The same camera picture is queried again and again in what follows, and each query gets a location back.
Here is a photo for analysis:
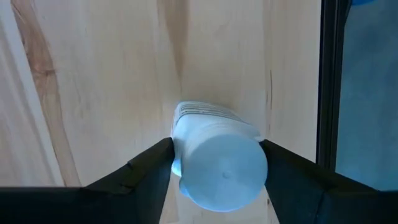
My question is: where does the white bottle blue label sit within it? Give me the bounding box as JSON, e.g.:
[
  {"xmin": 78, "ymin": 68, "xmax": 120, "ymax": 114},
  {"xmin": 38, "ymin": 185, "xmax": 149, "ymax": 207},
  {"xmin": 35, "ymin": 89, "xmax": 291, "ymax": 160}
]
[{"xmin": 170, "ymin": 100, "xmax": 269, "ymax": 213}]

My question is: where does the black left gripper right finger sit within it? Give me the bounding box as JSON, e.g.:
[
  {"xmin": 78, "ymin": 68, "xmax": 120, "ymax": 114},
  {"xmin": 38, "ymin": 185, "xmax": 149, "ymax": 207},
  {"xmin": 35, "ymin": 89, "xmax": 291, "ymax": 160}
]
[{"xmin": 259, "ymin": 139, "xmax": 379, "ymax": 224}]

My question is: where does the black table frame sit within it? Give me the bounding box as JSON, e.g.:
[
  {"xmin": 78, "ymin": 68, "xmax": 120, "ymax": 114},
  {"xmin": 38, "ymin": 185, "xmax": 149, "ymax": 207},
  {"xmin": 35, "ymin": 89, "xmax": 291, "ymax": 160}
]
[{"xmin": 315, "ymin": 0, "xmax": 354, "ymax": 172}]

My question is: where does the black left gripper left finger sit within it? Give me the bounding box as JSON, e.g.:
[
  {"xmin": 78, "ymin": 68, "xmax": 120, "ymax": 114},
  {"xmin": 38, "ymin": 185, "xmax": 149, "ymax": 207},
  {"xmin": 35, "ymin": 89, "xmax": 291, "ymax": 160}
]
[{"xmin": 83, "ymin": 137, "xmax": 175, "ymax": 224}]

